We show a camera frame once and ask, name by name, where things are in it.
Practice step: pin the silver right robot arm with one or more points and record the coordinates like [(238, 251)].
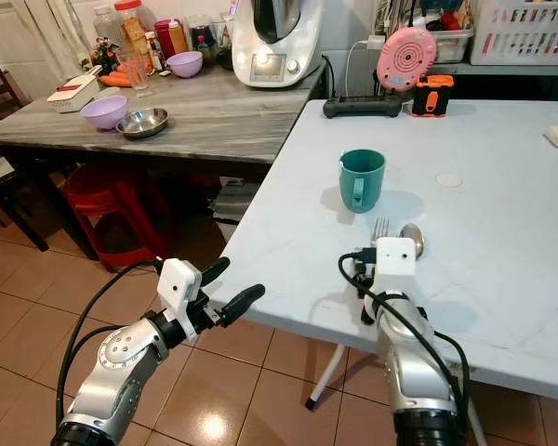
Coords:
[(414, 372)]

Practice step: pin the steel fork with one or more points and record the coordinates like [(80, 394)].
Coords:
[(381, 229)]

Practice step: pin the steel spoon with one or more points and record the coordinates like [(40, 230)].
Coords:
[(413, 233)]

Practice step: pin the white plastic bin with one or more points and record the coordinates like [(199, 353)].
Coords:
[(234, 206)]

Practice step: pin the teal mug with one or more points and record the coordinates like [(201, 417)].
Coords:
[(363, 181)]

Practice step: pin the white table leg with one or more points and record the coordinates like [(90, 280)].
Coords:
[(325, 376)]

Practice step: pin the red plastic stool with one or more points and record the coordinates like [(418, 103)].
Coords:
[(102, 200)]

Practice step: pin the grey wooden side table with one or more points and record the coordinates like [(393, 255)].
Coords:
[(223, 121)]

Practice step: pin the steel bowl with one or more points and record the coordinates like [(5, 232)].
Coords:
[(142, 123)]

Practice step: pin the orange and black device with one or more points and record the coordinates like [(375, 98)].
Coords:
[(432, 96)]

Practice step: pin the large purple bowl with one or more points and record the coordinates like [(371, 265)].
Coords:
[(103, 112)]

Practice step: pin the small purple bowl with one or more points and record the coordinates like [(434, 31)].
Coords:
[(184, 64)]

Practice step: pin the clear drinking glass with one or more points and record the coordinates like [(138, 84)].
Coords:
[(135, 72)]

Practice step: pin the orange carrot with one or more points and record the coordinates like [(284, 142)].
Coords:
[(112, 81)]

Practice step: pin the pink round appliance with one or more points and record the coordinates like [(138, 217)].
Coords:
[(406, 58)]

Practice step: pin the white kitchen machine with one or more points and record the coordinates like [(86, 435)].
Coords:
[(274, 51)]

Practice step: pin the white vegetable slicer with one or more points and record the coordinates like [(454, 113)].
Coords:
[(73, 93)]

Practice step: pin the yellow bottle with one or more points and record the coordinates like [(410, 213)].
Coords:
[(178, 37)]

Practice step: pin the clear plastic container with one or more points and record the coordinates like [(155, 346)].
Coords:
[(456, 46)]

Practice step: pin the small decorated green plant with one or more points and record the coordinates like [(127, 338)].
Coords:
[(104, 54)]

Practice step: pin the red lidded food jar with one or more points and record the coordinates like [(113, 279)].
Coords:
[(132, 26)]

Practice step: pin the clear glass jar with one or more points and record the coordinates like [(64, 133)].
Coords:
[(104, 20)]

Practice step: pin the white plastic basket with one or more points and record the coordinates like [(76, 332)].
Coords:
[(525, 32)]

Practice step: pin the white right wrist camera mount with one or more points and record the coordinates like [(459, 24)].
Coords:
[(395, 265)]

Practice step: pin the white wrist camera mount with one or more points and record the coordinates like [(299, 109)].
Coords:
[(179, 286), (395, 265)]

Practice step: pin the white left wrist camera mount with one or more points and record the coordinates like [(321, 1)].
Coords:
[(179, 286)]

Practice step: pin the white wall plug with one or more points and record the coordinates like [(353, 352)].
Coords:
[(375, 43)]

